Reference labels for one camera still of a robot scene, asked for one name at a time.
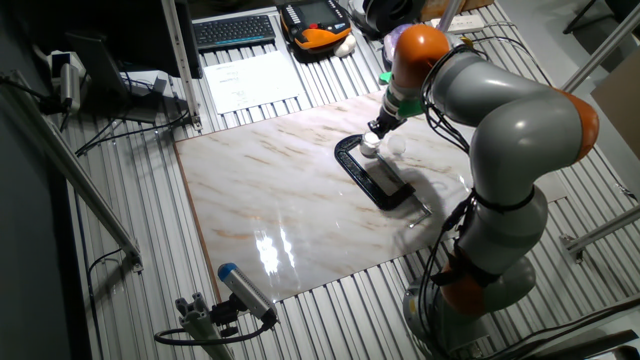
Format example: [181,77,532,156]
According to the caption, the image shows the brown cardboard panel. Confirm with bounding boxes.
[590,59,640,162]

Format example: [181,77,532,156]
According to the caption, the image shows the silver camera on bracket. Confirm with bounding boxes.
[47,49,84,114]

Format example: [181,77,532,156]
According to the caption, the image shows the white power strip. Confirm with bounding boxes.
[429,13,486,37]

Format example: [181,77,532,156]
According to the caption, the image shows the brown cardboard box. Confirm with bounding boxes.
[419,0,494,23]

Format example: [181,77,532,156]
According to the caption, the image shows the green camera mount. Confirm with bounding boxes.
[378,71,426,119]

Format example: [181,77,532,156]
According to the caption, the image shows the aluminium post by power strip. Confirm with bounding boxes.
[433,0,467,34]

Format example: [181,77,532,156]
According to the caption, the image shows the black camera cable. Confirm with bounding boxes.
[153,319,277,348]

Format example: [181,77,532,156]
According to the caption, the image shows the black table cables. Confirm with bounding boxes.
[74,108,192,157]

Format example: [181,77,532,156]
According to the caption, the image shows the low aluminium beam with bracket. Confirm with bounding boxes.
[558,204,640,265]

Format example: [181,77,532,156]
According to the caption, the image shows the black round spool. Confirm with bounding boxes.
[349,0,427,39]

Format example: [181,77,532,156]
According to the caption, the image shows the upright aluminium profile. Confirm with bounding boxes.
[160,0,204,133]

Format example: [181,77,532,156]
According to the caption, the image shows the orange and black teach pendant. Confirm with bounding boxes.
[278,0,353,52]

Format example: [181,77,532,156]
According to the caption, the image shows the short aluminium profile stand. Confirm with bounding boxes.
[174,292,234,360]

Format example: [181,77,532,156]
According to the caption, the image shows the marble pattern board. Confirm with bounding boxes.
[174,90,569,304]

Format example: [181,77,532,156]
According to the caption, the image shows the tall aluminium post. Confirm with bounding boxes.
[561,3,640,97]

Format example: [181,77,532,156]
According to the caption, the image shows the black metal C-clamp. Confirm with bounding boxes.
[334,133,434,229]

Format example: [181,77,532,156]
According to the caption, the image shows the long diagonal aluminium beam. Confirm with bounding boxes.
[0,69,144,274]

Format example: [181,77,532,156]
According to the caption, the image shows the purple plastic bag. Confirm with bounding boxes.
[382,23,414,64]

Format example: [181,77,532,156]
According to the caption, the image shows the small white plastic jar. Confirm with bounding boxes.
[359,131,383,159]

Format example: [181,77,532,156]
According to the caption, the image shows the silver camera with blue cap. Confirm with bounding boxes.
[217,262,279,324]

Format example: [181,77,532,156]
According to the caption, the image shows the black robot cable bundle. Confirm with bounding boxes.
[417,44,479,360]

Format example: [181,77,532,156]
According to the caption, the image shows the black monitor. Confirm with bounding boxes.
[14,0,204,81]

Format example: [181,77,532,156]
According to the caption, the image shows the black tablet stand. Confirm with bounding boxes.
[64,32,132,102]

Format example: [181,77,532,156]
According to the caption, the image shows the black keyboard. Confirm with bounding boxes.
[192,14,277,53]

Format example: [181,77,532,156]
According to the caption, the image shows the printed white paper sheet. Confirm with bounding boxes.
[203,49,304,116]

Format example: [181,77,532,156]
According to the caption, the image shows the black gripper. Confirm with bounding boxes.
[367,107,407,140]

